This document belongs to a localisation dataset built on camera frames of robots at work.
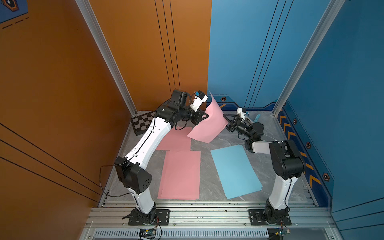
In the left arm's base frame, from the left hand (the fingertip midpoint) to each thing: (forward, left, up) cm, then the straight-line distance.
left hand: (207, 113), depth 74 cm
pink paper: (-20, +14, -32) cm, 41 cm away
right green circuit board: (-46, -33, -33) cm, 66 cm away
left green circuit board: (-47, +28, -35) cm, 65 cm away
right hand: (+4, -10, -9) cm, 13 cm away
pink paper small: (-6, -1, -5) cm, 8 cm away
